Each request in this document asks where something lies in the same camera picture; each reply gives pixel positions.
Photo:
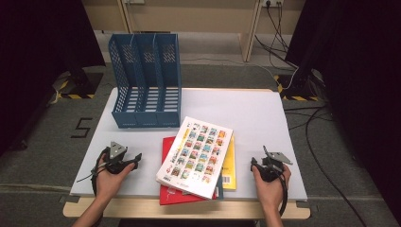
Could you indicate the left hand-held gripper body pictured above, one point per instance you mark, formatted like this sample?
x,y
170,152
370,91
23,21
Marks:
x,y
116,150

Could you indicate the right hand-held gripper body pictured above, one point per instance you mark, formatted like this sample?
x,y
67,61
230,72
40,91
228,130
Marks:
x,y
273,160

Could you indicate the yellow book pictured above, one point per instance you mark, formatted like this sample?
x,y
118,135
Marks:
x,y
229,164

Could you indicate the red illustrated book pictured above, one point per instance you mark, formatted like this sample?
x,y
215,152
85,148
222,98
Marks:
x,y
171,197

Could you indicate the white book with picture grid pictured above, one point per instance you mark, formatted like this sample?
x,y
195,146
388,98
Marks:
x,y
197,156

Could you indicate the blue plastic file rack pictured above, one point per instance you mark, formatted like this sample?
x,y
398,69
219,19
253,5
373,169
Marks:
x,y
148,78

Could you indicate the person's right hand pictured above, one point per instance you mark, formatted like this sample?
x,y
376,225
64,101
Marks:
x,y
268,190

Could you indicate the person's left hand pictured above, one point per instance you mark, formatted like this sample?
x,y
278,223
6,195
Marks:
x,y
108,184

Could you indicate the wooden table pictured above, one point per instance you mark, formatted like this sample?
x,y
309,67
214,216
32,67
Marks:
x,y
142,209

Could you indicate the white table board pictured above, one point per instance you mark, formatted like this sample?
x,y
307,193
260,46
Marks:
x,y
246,113

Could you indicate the stand base with hazard tape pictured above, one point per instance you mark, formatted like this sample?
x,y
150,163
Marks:
x,y
78,85
296,90

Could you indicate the black curtain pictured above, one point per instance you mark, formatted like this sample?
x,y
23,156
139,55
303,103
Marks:
x,y
38,63
362,78

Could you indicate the beige wooden furniture leg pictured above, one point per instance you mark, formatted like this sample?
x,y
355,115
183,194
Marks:
x,y
125,17
250,31

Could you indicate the white wall socket with plugs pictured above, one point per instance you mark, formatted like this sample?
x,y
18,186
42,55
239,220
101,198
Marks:
x,y
272,2

